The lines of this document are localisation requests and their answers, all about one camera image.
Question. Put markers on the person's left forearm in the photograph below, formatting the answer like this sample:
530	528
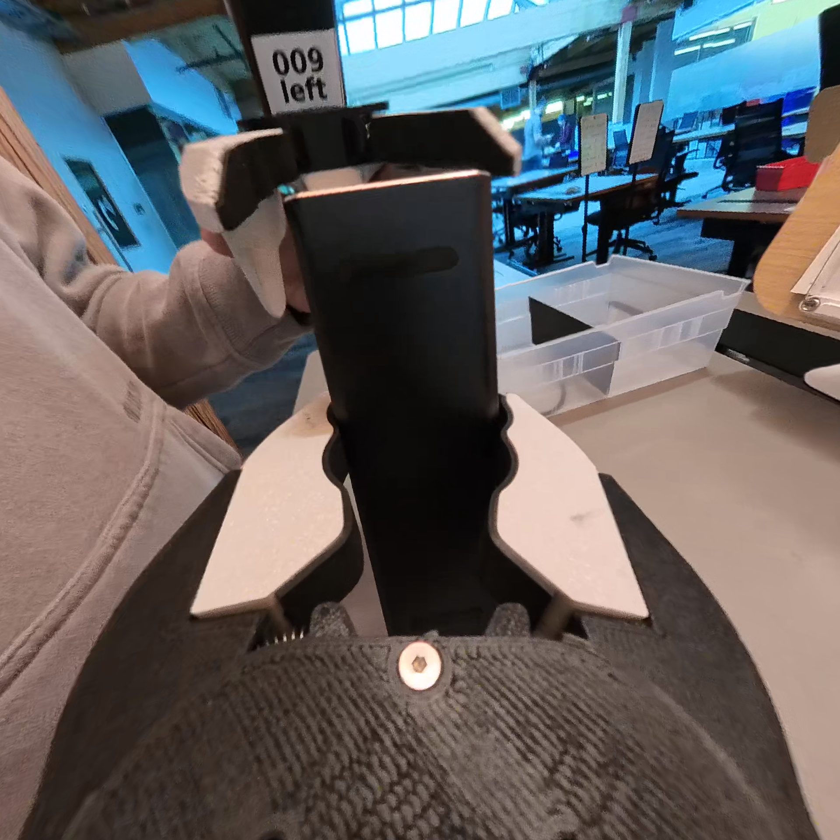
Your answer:
184	321

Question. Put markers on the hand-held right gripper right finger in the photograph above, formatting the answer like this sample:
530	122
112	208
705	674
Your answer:
564	525

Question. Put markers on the person's left hand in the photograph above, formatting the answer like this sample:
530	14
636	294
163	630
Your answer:
296	275

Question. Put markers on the paper sheet in plastic sleeve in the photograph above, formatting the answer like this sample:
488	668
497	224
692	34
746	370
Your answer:
823	269

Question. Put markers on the clear plastic bin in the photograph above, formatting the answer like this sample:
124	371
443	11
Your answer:
669	315

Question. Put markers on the dark glass door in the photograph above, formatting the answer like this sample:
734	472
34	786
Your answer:
154	170

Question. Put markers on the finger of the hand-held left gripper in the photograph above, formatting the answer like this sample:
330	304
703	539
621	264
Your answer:
259	256
439	141

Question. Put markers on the dark wall sign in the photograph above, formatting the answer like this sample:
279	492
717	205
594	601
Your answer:
102	203

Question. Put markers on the black rectangular device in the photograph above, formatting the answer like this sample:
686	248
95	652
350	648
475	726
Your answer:
400	341

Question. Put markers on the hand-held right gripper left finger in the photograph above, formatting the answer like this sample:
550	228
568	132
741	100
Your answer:
269	525

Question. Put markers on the clipboard on stand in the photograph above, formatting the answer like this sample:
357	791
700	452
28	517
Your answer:
594	144
645	131

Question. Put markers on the long wooden work table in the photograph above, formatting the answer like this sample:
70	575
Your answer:
564	190

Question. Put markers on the person's grey hoodie torso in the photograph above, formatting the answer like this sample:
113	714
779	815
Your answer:
79	492

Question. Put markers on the white object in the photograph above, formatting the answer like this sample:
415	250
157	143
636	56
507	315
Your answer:
825	382

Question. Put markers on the wooden board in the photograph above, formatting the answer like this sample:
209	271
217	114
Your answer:
787	262

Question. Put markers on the black bar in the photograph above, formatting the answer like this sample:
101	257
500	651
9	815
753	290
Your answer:
774	341

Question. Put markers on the black bin divider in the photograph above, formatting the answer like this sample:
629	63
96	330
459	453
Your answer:
564	325

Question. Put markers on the red bin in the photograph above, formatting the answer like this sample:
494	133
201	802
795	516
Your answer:
787	174

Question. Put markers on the black office chair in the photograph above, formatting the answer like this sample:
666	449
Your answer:
666	164
754	141

